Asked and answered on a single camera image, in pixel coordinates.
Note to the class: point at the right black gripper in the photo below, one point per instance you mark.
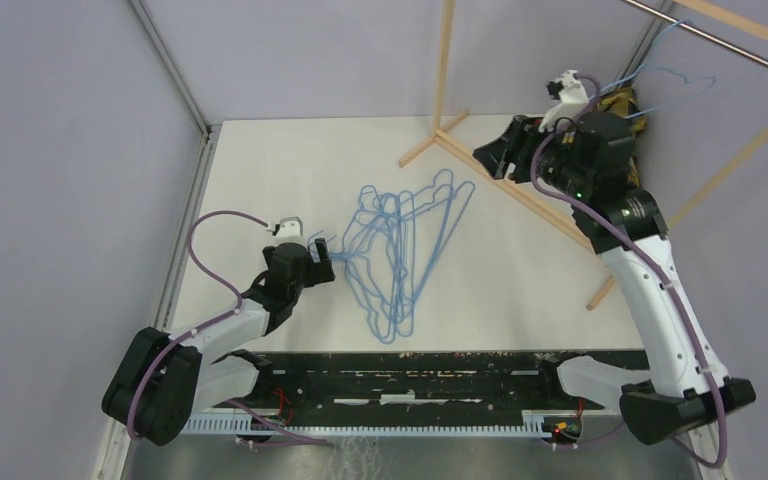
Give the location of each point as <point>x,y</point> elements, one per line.
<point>516,146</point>

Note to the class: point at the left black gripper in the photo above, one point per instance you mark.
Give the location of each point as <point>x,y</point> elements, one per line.
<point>319,271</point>

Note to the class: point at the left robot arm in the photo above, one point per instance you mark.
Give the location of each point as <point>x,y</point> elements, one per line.
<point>164,379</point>

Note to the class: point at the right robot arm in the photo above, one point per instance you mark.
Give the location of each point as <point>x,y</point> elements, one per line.
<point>685,385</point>

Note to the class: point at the pile of blue hangers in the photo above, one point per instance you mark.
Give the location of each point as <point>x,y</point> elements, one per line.
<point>391,246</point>

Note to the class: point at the yellow plaid shirt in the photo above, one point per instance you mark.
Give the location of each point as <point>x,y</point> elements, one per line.
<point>623,102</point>

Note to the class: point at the metal rack rod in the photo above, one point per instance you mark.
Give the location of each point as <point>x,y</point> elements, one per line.
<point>701,34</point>

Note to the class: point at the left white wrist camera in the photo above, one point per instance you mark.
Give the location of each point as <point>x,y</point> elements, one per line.
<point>289,230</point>

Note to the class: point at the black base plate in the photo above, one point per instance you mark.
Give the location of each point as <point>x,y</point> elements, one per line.
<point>429,394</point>

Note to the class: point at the wooden clothes rack frame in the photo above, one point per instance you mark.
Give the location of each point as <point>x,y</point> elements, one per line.
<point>441,130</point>

